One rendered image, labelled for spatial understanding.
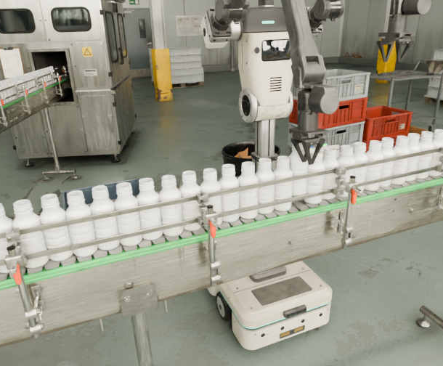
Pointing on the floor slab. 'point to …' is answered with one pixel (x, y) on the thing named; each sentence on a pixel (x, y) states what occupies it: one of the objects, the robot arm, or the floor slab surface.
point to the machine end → (30, 32)
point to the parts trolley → (411, 88)
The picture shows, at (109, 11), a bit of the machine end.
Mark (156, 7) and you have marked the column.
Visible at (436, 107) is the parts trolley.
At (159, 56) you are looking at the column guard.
